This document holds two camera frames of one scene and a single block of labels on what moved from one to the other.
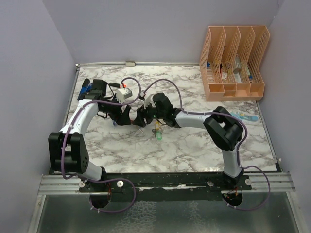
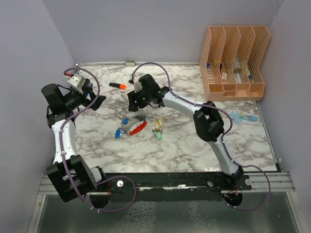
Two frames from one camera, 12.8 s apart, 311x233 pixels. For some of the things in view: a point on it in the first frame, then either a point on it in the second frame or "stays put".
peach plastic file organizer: (230, 62) stays put
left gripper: (124, 118) to (86, 101)
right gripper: (139, 120) to (132, 105)
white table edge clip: (130, 63) stays put
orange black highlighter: (117, 85) stays put
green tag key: (159, 135) stays put
